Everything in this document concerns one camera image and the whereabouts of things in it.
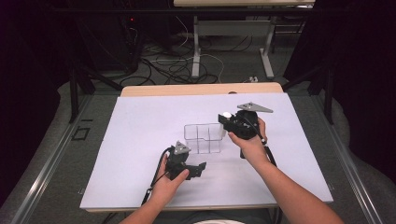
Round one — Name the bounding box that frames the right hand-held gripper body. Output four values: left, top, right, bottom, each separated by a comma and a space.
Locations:
230, 102, 275, 141

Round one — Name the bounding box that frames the person's right hand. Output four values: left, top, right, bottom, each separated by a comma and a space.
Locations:
227, 117, 272, 167

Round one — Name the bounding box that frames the person's left hand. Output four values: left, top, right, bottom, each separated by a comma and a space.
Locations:
148, 153, 191, 208

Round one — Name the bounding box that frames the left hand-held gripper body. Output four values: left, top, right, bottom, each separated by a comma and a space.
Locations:
164, 140, 192, 181

